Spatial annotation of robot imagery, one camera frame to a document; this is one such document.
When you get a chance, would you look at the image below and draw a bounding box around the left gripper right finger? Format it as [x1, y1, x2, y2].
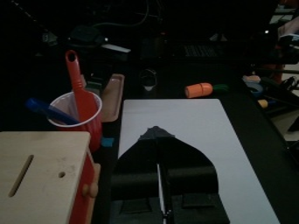
[154, 125, 230, 224]

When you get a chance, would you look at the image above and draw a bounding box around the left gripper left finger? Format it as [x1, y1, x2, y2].
[109, 125, 164, 224]

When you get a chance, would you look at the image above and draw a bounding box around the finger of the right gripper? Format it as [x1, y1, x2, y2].
[98, 59, 114, 88]
[83, 59, 101, 89]

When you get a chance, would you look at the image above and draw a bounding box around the white cutting board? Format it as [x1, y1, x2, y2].
[115, 98, 281, 224]

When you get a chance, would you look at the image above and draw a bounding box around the red plastic spatula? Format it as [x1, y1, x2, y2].
[62, 49, 98, 123]

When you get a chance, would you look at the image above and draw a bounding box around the small metal measuring cup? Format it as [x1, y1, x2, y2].
[137, 68, 158, 92]

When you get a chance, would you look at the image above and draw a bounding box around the small blue tape piece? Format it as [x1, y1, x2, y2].
[99, 136, 115, 148]

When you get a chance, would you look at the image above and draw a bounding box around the blue plastic utensil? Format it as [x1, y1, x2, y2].
[23, 97, 79, 126]

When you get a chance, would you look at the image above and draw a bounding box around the red plastic cup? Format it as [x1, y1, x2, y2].
[45, 90, 103, 154]

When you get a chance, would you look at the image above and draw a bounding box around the dark laptop keyboard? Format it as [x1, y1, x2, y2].
[181, 43, 220, 60]

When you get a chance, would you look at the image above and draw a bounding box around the orange toy carrot green top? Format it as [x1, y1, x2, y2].
[182, 82, 230, 99]

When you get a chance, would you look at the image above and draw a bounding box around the yellow tipped tool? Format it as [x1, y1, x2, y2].
[256, 99, 273, 109]

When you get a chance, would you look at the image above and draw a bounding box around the grey hanging cable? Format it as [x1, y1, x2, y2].
[91, 0, 150, 29]

